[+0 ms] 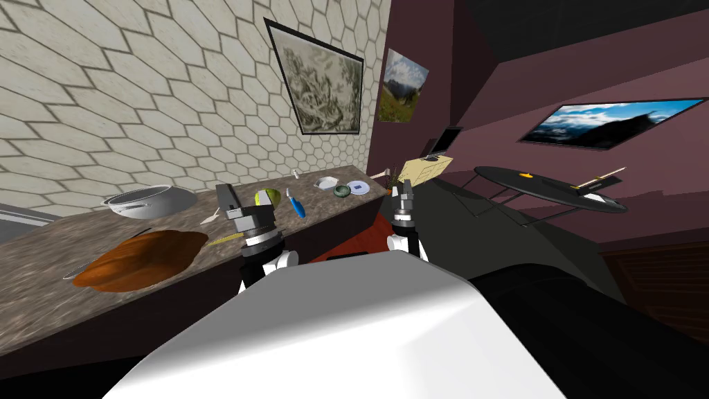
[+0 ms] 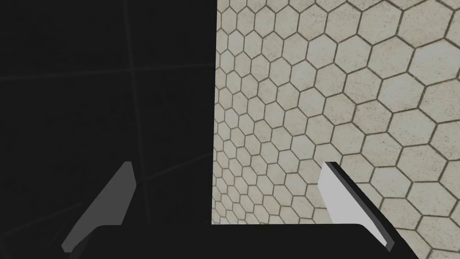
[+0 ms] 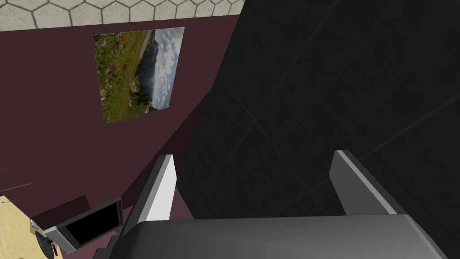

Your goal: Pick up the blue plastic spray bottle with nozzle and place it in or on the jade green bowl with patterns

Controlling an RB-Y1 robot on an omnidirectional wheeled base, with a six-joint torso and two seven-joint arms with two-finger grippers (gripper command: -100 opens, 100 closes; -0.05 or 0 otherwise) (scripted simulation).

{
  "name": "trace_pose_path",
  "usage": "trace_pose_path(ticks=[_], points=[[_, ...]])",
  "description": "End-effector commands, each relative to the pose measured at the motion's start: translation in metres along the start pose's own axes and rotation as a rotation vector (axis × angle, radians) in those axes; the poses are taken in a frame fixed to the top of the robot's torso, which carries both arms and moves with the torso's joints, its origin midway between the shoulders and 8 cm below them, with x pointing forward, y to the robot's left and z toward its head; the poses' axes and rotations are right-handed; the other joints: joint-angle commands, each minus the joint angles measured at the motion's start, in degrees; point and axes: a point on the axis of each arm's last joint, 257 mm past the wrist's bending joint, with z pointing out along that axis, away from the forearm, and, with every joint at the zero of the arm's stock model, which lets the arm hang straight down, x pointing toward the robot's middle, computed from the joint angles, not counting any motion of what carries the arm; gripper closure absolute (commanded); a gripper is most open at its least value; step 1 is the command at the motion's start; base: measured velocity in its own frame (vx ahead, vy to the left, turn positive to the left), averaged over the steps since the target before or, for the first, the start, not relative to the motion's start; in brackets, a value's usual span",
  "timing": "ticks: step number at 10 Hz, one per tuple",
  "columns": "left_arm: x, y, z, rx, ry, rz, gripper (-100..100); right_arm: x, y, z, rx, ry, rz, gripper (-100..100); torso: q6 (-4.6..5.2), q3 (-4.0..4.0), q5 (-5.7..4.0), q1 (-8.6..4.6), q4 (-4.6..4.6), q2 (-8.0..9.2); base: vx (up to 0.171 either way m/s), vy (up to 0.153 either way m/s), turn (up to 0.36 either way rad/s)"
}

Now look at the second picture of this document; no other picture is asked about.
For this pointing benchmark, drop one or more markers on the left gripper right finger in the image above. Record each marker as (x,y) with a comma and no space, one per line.
(346,201)

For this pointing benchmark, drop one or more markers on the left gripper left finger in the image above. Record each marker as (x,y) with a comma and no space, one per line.
(107,203)

